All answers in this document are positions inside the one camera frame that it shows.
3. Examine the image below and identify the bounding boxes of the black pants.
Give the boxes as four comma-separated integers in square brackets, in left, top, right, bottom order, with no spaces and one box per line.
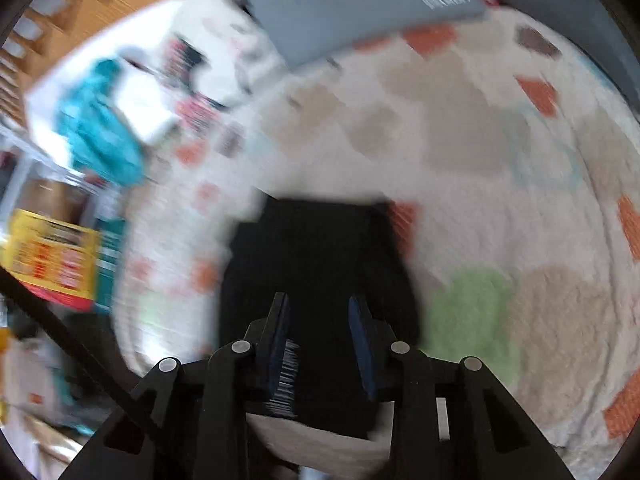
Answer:
[217,197,421,439]

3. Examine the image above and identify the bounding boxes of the teal green box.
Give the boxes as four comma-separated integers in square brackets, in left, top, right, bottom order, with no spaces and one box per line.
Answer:
[94,218,126,312]

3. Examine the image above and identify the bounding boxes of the yellow red box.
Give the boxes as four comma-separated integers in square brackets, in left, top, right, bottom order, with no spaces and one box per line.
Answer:
[2,209,100,312]

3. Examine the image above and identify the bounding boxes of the heart patterned white quilt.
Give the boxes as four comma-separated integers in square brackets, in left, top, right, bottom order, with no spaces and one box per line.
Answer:
[113,8,639,479]

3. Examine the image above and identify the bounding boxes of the teal cloth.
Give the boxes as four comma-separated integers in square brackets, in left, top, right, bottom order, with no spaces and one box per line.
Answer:
[54,58,143,186]

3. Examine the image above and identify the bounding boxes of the white girl print pillow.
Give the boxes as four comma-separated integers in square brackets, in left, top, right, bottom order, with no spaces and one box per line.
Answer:
[160,0,286,134]

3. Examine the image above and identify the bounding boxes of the plain white pillow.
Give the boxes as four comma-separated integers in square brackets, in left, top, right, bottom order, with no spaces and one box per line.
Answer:
[25,0,212,166]

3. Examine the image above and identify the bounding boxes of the black cable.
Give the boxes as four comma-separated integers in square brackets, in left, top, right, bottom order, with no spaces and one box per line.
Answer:
[0,266,141,416]

